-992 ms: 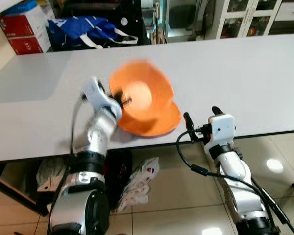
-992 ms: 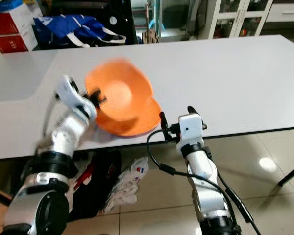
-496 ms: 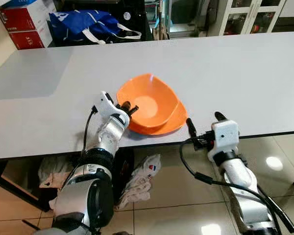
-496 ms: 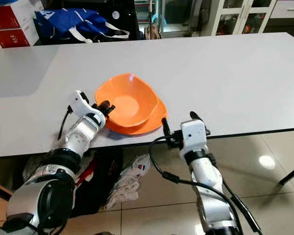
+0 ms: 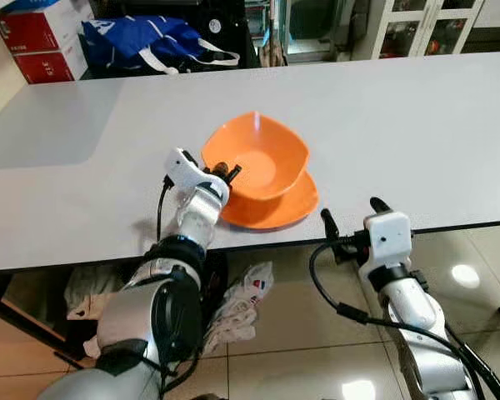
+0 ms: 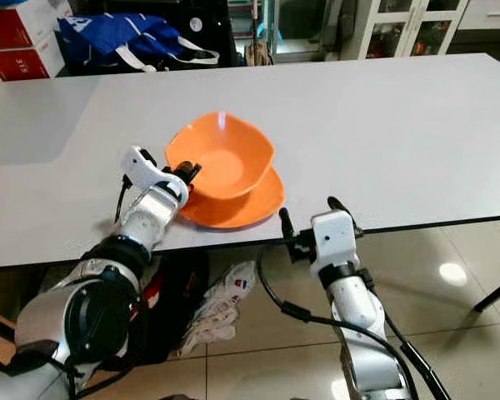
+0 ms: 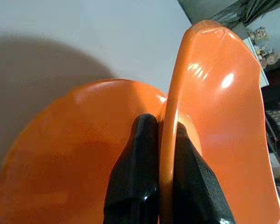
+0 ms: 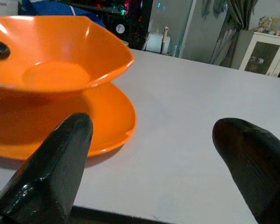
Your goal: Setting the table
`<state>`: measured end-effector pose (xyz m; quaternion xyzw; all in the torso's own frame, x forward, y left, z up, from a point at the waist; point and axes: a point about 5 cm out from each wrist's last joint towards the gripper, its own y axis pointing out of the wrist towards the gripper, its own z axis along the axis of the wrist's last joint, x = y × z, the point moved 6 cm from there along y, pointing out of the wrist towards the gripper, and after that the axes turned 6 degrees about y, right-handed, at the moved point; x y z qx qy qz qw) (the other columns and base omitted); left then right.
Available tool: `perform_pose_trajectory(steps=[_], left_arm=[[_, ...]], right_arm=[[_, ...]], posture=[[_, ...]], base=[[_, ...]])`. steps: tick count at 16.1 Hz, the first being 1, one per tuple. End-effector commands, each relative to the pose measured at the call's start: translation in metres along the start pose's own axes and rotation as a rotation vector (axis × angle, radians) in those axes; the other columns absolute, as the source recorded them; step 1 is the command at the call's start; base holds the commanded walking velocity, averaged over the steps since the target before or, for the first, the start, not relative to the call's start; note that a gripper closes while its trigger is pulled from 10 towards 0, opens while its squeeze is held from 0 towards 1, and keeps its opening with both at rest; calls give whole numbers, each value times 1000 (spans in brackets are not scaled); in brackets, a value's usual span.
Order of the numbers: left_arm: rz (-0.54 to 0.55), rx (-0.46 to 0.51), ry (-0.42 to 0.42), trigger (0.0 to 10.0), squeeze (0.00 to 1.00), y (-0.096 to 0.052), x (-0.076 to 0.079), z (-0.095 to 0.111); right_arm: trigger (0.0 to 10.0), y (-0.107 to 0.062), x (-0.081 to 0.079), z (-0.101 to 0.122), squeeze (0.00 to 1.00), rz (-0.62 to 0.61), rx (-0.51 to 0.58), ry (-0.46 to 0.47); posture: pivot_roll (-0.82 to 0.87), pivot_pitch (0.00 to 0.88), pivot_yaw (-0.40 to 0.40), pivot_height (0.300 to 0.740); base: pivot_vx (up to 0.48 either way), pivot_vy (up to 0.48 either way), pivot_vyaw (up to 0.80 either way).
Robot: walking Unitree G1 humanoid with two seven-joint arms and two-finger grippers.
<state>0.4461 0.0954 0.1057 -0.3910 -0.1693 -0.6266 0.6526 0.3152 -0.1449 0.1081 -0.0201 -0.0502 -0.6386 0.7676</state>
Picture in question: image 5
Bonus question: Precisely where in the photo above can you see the orange square bowl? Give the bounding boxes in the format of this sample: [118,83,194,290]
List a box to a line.
[201,111,311,203]

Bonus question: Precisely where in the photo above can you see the orange plate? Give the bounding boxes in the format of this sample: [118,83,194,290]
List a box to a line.
[219,170,320,231]

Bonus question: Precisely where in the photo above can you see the white printed plastic bag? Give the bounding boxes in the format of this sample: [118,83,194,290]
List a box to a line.
[203,260,275,357]

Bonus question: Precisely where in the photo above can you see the crumpled white cloth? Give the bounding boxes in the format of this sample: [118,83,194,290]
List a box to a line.
[65,263,128,361]

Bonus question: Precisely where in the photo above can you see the white glass door cabinet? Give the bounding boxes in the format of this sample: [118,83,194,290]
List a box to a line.
[350,0,486,61]

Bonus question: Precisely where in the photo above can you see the red white cardboard box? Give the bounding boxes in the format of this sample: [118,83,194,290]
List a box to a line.
[12,37,89,85]
[0,0,86,54]

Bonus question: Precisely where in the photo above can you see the black metal table leg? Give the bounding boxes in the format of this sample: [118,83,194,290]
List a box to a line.
[0,277,94,369]

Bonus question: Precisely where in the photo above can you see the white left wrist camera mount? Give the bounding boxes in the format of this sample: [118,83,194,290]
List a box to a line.
[164,147,210,193]

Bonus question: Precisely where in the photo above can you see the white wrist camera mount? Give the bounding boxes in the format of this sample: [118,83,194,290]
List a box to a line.
[362,210,414,281]
[164,147,210,193]

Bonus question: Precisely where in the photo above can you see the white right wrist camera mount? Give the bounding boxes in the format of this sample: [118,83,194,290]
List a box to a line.
[362,210,414,281]

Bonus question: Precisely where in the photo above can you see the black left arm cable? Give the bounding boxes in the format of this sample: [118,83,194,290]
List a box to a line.
[155,178,173,244]

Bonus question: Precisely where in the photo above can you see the blue bag with white straps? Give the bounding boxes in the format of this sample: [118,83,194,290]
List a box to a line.
[80,17,242,75]

